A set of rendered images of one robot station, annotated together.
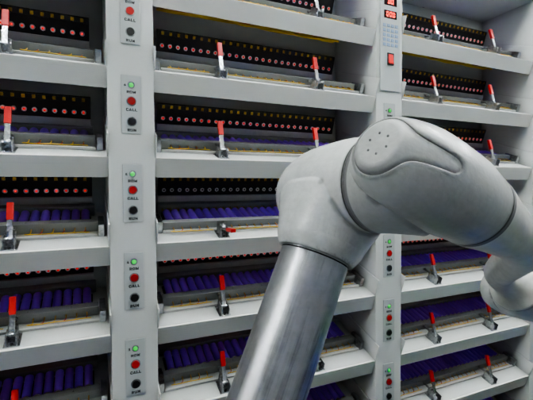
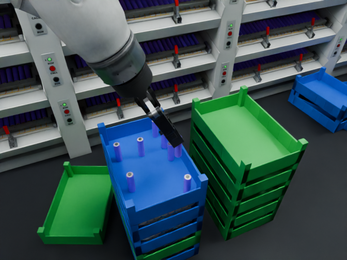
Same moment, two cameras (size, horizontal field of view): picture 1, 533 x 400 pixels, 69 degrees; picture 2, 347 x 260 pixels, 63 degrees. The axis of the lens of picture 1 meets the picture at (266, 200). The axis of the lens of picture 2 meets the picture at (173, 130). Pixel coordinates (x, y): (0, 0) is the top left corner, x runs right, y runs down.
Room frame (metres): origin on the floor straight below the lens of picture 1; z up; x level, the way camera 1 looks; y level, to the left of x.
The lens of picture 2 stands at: (0.28, -0.78, 0.93)
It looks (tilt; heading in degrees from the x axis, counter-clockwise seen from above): 43 degrees down; 1
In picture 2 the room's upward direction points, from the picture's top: straight up
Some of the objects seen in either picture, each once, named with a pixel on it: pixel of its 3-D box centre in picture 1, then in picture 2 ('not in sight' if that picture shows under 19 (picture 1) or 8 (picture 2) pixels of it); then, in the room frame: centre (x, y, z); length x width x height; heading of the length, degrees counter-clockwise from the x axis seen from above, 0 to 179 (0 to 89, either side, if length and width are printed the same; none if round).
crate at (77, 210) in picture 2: not in sight; (82, 199); (0.87, -0.43, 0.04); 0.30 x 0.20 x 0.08; 0
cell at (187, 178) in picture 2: not in sight; (187, 184); (0.71, -0.80, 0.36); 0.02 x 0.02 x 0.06
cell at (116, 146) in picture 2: not in sight; (117, 151); (0.81, -0.61, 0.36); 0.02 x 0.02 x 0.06
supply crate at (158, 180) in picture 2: not in sight; (147, 158); (0.79, -0.70, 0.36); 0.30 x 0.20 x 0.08; 24
